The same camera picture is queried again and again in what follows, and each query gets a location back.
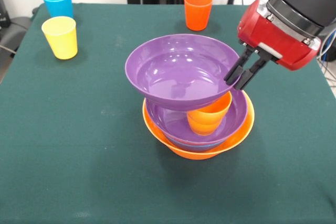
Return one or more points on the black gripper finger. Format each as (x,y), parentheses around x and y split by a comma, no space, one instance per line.
(249,74)
(236,68)

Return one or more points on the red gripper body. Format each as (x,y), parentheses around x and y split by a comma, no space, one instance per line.
(275,37)

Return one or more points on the purple bowl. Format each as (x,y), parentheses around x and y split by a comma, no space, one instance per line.
(236,113)
(178,72)

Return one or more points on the orange cup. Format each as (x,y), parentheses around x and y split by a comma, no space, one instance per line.
(207,119)

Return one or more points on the large blue bowl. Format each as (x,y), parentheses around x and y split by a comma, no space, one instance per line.
(197,145)

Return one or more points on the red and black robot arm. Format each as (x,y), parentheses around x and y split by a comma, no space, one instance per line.
(307,1)

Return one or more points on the red cup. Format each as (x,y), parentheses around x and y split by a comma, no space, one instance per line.
(197,14)

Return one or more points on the large orange bowl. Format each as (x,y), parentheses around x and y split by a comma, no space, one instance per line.
(155,132)

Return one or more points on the yellow cup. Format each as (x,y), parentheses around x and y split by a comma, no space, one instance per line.
(61,37)

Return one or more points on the blue cup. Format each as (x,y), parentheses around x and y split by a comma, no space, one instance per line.
(59,3)

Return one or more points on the dark green tablecloth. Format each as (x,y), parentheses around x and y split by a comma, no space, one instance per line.
(78,182)

